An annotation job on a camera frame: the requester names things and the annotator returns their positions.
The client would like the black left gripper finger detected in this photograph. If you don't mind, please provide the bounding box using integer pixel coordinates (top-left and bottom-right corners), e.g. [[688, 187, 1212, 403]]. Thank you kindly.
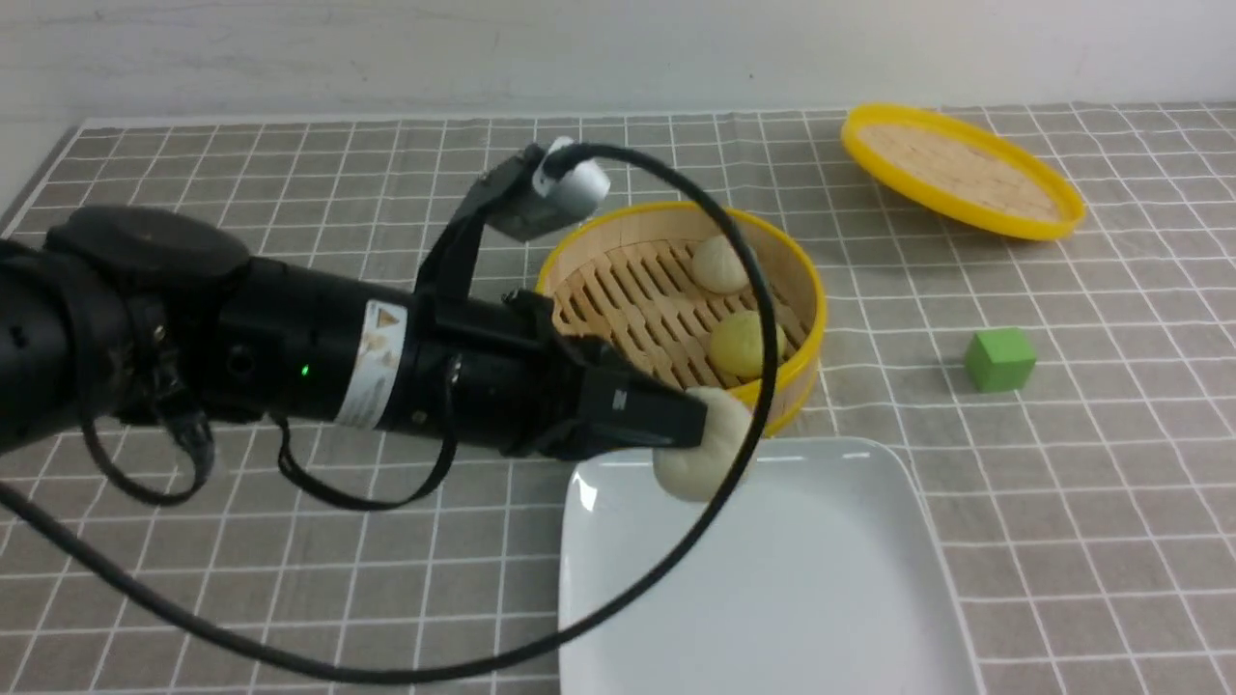
[[570, 373, 708, 458]]

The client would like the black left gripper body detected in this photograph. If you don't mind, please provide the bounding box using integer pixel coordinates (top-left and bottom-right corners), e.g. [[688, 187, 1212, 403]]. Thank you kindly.
[[454, 291, 619, 460]]

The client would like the white steamed bun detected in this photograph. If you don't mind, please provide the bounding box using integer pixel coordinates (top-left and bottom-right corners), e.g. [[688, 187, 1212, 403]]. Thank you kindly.
[[653, 387, 753, 503], [691, 235, 749, 296]]

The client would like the yellow steamed bun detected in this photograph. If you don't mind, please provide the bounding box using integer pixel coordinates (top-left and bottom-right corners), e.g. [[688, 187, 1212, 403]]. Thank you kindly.
[[708, 310, 764, 381]]

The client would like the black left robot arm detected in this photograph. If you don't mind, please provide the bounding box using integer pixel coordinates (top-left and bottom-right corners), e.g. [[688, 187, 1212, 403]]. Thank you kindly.
[[2, 207, 706, 461]]

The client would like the white square plate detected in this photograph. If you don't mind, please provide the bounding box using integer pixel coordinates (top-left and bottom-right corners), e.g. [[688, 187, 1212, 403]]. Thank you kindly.
[[559, 438, 980, 694]]

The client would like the yellow rimmed bamboo steamer basket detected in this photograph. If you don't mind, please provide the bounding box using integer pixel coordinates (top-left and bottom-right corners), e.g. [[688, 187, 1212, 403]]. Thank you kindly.
[[536, 202, 829, 435]]

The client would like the green wooden cube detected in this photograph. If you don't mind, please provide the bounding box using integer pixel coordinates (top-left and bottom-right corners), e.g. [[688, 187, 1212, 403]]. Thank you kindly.
[[964, 326, 1038, 393]]

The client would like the yellow rimmed steamer lid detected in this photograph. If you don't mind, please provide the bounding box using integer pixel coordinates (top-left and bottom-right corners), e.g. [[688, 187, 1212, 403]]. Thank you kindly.
[[840, 104, 1086, 241]]

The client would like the grey checked tablecloth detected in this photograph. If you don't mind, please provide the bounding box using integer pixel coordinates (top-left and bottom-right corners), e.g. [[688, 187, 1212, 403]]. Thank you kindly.
[[2, 104, 1235, 694]]

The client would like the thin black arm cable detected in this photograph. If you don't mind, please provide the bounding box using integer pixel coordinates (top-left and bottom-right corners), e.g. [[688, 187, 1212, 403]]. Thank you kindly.
[[79, 357, 460, 512]]

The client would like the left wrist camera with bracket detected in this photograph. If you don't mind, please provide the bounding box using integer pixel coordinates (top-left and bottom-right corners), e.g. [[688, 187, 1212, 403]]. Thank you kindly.
[[414, 136, 612, 299]]

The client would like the thick black camera cable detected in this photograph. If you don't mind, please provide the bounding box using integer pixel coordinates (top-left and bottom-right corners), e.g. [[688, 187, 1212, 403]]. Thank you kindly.
[[0, 142, 779, 686]]

